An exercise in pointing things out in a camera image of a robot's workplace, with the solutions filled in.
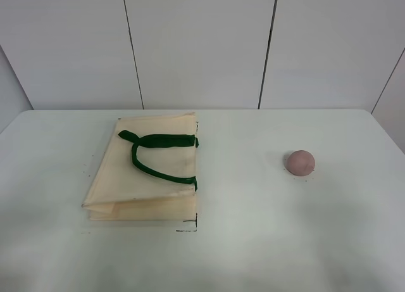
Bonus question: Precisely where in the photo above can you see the pink peach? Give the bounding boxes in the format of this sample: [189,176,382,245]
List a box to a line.
[285,150,316,177]

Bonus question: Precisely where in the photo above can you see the white linen bag green handles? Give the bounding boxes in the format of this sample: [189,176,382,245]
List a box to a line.
[82,113,198,221]

